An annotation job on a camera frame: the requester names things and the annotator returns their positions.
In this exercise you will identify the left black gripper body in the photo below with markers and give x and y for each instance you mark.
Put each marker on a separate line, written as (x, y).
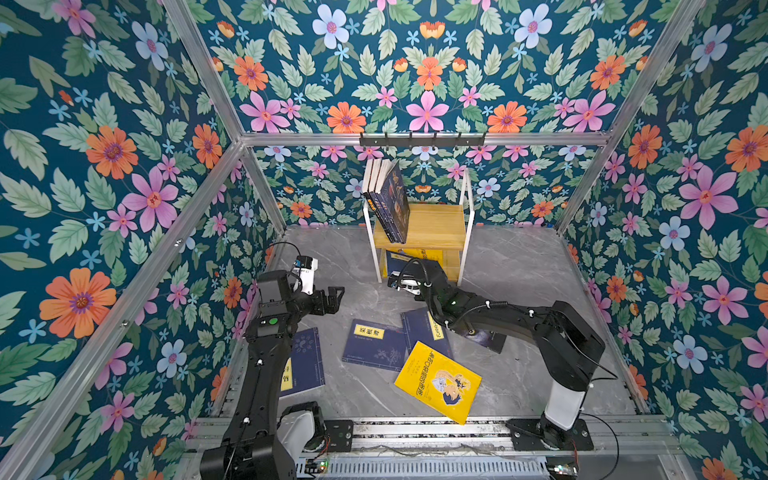
(313, 303)

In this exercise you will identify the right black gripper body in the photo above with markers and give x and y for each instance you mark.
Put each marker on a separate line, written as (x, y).
(414, 285)

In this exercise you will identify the navy book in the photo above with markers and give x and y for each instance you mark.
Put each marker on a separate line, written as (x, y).
(376, 345)
(419, 327)
(304, 370)
(393, 263)

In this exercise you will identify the purple old man book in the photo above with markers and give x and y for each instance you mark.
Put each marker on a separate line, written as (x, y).
(396, 196)
(378, 193)

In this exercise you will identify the yellow book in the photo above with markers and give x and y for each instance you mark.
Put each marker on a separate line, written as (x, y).
(449, 260)
(439, 382)

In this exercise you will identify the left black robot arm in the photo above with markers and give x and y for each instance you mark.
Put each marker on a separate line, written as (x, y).
(260, 443)

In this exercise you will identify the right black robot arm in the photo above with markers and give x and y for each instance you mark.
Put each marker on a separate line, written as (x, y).
(570, 348)

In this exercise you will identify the yellow book on shelf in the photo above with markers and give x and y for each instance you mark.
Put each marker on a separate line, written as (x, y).
(449, 260)

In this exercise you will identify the white wooden book shelf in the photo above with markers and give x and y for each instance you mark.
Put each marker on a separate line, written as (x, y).
(431, 226)

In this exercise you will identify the black book gold title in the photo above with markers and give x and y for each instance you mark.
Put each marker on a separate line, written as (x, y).
(367, 192)

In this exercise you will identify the dark wolf cover book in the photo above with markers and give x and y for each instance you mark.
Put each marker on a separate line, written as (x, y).
(490, 340)

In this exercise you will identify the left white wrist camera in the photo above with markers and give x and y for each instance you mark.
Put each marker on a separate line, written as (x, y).
(304, 270)

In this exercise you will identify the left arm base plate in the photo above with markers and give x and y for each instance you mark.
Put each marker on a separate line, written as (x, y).
(331, 436)

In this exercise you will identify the black wall hook rail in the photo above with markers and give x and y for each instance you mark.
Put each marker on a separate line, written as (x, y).
(408, 140)

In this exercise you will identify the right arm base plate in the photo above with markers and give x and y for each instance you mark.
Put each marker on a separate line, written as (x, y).
(540, 434)

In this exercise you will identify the aluminium front rail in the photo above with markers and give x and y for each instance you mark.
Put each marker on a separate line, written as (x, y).
(625, 447)

